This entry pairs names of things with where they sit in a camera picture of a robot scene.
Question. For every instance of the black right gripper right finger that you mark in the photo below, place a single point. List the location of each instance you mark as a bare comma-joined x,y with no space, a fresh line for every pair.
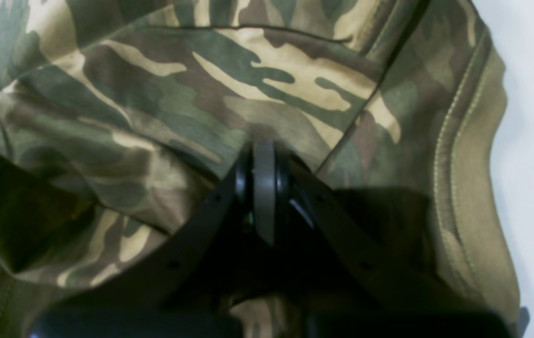
371,237

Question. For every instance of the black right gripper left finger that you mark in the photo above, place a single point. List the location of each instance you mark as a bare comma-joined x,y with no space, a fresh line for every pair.
145,300

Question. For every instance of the camouflage T-shirt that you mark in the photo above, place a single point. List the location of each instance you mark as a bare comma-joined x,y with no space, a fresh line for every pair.
119,117

